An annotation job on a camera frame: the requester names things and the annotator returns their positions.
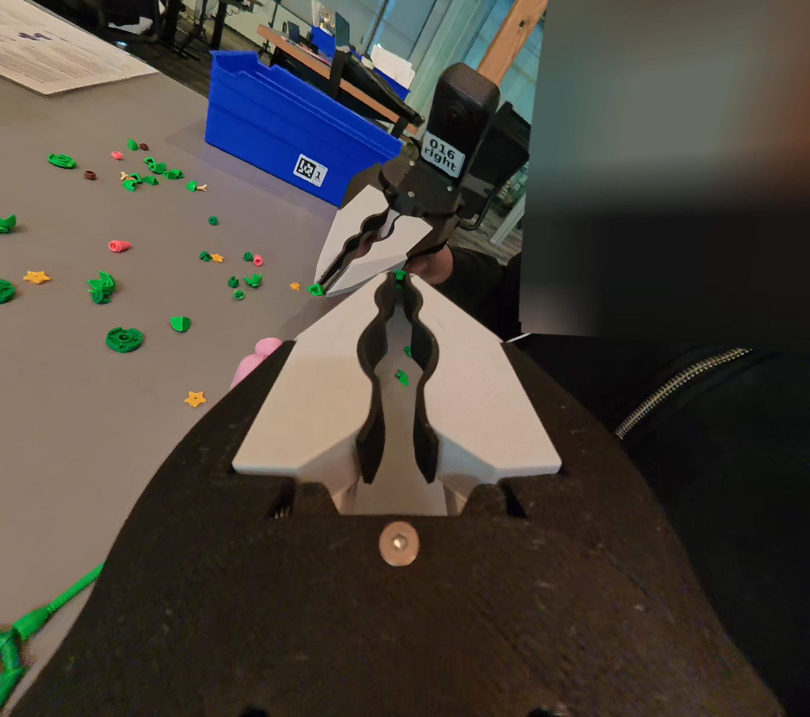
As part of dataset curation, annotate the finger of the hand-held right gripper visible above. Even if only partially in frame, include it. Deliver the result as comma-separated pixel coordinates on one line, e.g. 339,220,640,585
313,184,388,295
326,216,436,297

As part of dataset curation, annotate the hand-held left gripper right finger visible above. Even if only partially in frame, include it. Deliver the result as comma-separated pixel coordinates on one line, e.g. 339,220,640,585
404,273,564,515

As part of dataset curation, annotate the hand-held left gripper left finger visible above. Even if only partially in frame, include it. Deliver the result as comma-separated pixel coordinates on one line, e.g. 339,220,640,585
232,273,394,515

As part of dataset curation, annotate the person's right forearm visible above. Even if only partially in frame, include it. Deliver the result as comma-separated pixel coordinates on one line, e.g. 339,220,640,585
443,249,523,344

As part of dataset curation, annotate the person's right hand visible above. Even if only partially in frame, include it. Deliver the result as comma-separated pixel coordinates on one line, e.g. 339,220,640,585
413,246,455,282

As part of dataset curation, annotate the pink toy brick watering can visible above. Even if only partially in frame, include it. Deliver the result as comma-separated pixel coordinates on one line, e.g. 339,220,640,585
229,337,284,390

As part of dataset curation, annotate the white paper stack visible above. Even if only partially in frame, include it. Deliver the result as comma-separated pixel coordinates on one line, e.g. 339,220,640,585
370,43,416,88

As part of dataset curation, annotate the green web piece with stem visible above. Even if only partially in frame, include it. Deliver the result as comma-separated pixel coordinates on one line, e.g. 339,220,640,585
0,564,104,695

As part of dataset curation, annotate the laminated paper sheet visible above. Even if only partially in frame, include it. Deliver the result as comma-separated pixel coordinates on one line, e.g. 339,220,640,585
0,0,159,96

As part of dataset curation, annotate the wooden post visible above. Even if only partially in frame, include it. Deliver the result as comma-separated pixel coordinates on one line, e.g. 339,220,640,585
476,0,561,88

